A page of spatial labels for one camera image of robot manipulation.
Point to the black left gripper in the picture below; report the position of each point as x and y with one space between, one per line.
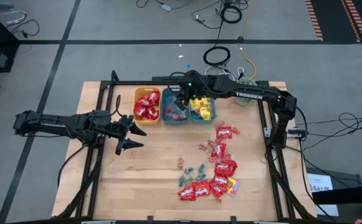
112 127

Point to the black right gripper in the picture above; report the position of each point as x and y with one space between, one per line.
190 88

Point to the yellow Sour Patch candy pack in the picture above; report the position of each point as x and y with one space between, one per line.
233 186
205 114
195 104
205 102

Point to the clear red fish candy pack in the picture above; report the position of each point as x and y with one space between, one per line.
236 130
169 109
204 148
220 124

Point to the sea green plastic bin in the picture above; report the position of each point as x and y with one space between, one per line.
194 116

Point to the red Skittles candy pack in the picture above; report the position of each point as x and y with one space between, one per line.
219 150
152 114
219 180
187 193
154 97
223 133
140 111
217 191
230 167
143 101
202 188
219 169

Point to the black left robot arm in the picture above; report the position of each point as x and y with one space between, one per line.
50 124

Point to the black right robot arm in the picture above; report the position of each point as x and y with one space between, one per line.
249 95

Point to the clear teal fish candy pack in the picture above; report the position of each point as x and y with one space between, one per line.
201 177
182 181
190 180
202 168
188 170

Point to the dark teal plastic bin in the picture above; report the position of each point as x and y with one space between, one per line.
165 99

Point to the long black bar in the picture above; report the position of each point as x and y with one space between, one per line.
162 78

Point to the blue floor sticker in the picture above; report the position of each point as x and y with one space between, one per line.
188 66

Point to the yellow plastic bin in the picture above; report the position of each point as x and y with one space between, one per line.
148 90

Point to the green spiky artificial plant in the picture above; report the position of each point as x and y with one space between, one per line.
246 81

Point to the black table edge clamp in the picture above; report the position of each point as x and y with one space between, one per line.
149 219
233 219

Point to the grey power adapter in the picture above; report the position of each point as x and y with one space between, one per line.
166 7

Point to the white paper sign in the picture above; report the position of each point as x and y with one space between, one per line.
319 182

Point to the black box with sign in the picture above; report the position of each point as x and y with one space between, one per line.
349 180

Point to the black beam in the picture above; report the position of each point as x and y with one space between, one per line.
349 194

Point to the red round object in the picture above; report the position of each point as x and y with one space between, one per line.
360 222

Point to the black aluminium table frame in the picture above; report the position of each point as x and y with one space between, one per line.
143 82

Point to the silver arm base bracket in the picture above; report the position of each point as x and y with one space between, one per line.
268 132

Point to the silver frame bracket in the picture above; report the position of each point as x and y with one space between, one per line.
98 222

